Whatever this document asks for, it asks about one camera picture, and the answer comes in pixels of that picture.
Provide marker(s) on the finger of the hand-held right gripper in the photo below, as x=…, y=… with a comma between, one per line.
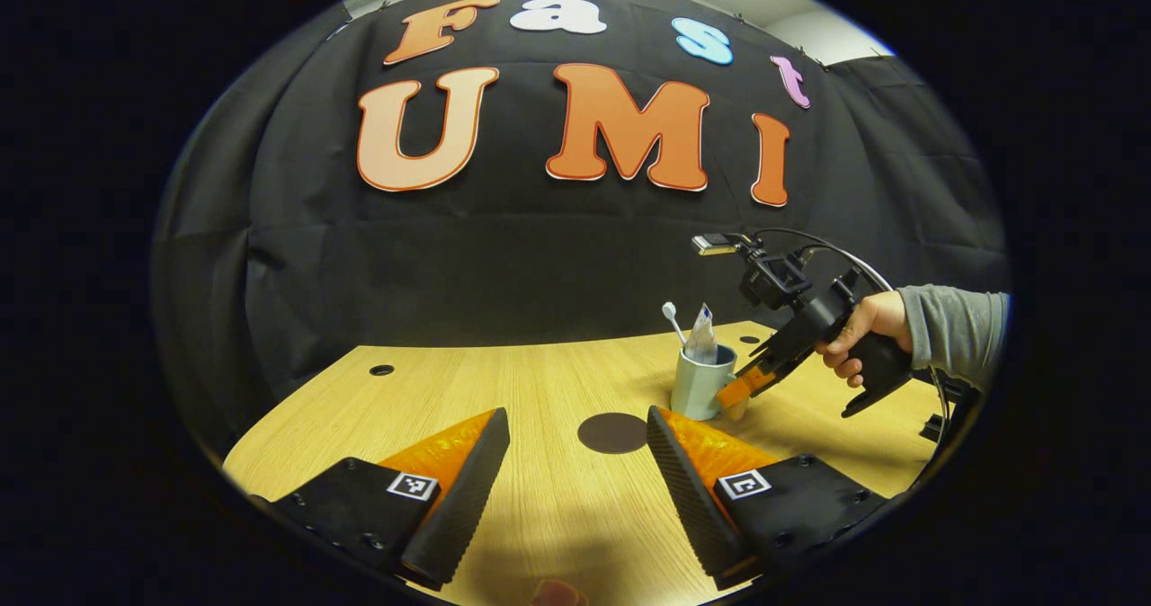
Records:
x=742, y=388

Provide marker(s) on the white toothpaste tube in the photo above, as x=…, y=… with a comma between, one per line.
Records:
x=701, y=341

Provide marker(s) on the white toothbrush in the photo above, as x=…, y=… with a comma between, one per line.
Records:
x=674, y=318

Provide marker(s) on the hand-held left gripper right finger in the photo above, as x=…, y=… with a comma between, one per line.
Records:
x=688, y=507

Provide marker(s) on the dark brown round coaster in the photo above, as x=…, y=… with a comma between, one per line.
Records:
x=611, y=433

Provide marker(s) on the wooden desktop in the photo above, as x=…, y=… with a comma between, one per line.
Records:
x=539, y=498

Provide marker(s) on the black backdrop cloth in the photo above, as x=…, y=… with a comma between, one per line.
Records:
x=539, y=273

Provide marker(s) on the black desk edge clamp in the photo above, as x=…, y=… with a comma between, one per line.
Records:
x=935, y=428

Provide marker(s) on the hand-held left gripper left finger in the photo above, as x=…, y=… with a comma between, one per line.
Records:
x=459, y=516

